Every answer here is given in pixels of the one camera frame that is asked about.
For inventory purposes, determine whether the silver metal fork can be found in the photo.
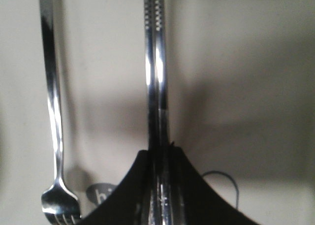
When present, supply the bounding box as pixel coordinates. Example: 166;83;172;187
39;0;81;225

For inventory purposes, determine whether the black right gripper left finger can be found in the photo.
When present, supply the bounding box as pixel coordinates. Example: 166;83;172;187
78;150;150;225

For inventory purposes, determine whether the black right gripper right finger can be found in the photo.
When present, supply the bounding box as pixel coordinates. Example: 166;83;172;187
169;146;257;225

